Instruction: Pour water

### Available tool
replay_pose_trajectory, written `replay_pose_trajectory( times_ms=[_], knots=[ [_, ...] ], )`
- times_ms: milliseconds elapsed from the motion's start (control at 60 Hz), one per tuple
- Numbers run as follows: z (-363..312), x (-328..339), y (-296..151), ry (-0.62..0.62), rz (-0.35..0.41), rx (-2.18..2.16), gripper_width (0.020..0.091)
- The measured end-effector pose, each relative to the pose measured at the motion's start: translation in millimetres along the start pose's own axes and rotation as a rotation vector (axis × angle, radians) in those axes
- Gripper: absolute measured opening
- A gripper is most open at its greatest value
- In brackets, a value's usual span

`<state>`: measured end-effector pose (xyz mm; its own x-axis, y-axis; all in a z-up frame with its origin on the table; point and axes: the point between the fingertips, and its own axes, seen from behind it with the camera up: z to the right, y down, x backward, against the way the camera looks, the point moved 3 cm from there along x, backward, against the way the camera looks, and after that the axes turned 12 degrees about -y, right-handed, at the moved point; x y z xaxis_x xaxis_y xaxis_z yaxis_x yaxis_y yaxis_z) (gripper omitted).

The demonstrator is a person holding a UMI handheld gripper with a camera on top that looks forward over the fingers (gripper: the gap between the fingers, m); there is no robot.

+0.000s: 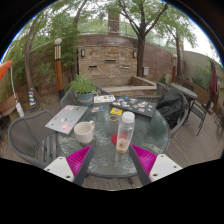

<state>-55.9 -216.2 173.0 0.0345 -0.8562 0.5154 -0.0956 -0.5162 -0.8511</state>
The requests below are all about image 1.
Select dark-trunked tree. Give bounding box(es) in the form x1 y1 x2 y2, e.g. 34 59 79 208
116 0 171 78

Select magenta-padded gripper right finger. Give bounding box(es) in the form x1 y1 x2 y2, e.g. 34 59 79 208
128 143 184 187

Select short wooden lamp post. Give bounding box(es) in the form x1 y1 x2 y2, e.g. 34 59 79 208
171 53 178 84

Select white ribbed mug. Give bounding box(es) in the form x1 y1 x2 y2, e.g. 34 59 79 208
73 120 96 145

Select wooden bench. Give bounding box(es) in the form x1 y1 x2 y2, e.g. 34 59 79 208
0 94 18 116

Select yellow and blue striped bollard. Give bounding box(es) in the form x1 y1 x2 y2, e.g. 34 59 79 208
27 87 38 108

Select green plant in blue pot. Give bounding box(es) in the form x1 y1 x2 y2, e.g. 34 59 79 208
69 73 98 107

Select black metal patio chair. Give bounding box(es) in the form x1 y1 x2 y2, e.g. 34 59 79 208
189 98 214 136

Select clear white-capped drink bottle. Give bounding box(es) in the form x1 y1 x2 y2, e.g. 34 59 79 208
115 111 136 155

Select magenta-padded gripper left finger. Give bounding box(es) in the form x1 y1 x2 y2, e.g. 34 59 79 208
43 143 96 187

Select dark round patio table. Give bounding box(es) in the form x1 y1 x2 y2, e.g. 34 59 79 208
170 82 199 103

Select white printed booklet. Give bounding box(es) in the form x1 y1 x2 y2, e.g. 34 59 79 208
93 94 117 104

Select closed maroon umbrella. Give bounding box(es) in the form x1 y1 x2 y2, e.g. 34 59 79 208
209 59 219 103

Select orange patio umbrella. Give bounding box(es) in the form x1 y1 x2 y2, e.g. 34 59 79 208
0 59 25 118

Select black jacket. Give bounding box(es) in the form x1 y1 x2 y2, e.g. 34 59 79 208
156 88 186 129

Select wooden globe lamp post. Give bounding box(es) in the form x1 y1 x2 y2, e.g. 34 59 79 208
53 37 66 100

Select yellow card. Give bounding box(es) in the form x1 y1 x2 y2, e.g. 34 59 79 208
109 107 124 116

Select small blue card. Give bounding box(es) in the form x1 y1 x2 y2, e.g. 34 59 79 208
90 105 107 113

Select silver laptop with stickers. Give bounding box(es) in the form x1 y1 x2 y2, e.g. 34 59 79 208
44 104 89 135

